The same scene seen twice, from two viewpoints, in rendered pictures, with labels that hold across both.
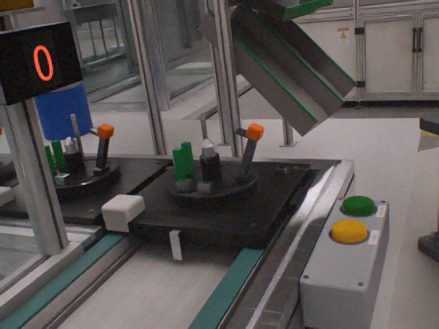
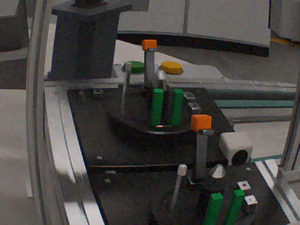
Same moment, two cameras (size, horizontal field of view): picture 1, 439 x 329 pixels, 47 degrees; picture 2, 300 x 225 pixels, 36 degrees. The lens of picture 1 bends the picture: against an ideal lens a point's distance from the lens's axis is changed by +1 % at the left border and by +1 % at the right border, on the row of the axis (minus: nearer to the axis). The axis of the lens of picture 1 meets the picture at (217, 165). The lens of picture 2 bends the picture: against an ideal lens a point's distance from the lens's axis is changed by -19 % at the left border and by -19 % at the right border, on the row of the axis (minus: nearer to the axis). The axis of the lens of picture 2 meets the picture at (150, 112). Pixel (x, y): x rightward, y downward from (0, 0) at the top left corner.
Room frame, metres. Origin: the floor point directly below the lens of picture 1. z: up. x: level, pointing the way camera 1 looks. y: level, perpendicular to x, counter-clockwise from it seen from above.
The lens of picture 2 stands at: (1.20, 0.55, 1.35)
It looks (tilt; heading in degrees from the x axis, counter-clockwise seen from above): 26 degrees down; 227
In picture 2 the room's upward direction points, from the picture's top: 6 degrees clockwise
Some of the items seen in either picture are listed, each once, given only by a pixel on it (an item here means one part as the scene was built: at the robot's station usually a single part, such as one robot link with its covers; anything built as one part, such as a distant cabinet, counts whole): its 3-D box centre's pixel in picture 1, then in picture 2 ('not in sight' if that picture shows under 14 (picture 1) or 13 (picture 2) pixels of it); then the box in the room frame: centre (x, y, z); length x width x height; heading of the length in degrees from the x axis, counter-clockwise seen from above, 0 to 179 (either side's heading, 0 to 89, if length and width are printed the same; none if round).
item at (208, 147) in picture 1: (208, 147); (160, 78); (0.70, 0.01, 1.04); 0.02 x 0.02 x 0.03
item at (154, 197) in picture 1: (214, 195); (154, 126); (0.70, 0.01, 0.96); 0.24 x 0.24 x 0.02; 64
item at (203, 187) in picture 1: (206, 186); (188, 99); (0.65, 0.02, 1.00); 0.02 x 0.01 x 0.02; 64
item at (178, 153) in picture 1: (180, 164); (176, 106); (0.71, 0.06, 1.01); 0.01 x 0.01 x 0.05; 64
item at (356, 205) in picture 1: (358, 208); (134, 69); (0.59, -0.18, 0.96); 0.04 x 0.04 x 0.02
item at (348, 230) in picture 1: (348, 234); (171, 69); (0.53, -0.15, 0.96); 0.04 x 0.04 x 0.02
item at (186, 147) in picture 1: (188, 157); (156, 107); (0.73, 0.04, 1.01); 0.01 x 0.01 x 0.05; 64
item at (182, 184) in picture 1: (184, 185); (193, 110); (0.66, 0.05, 1.00); 0.02 x 0.01 x 0.02; 64
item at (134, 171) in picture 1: (73, 159); (212, 193); (0.81, 0.24, 1.01); 0.24 x 0.24 x 0.13; 64
